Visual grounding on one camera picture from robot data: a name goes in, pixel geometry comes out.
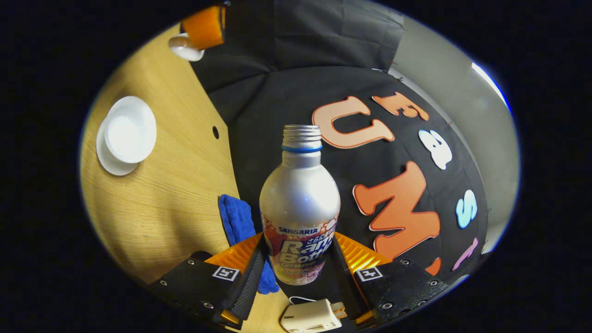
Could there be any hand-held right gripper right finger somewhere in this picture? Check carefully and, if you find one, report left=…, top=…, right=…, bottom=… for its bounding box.
left=331, top=231, right=449, bottom=327

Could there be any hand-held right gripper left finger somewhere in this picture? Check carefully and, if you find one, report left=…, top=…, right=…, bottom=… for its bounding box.
left=148, top=233, right=269, bottom=330

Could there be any silver water bottle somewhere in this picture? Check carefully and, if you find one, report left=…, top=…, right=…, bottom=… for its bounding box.
left=259, top=124, right=341, bottom=286

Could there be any white teacup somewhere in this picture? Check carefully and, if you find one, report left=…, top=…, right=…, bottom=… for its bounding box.
left=104, top=96, right=157, bottom=164

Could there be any white power adapter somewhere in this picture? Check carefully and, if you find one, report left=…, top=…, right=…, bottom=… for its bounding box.
left=280, top=297, right=348, bottom=333

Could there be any blue cloth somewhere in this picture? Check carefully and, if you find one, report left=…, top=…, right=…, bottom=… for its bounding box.
left=218, top=194, right=281, bottom=295

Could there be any white saucer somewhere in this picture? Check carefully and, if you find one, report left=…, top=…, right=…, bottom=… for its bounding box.
left=96, top=125, right=139, bottom=177

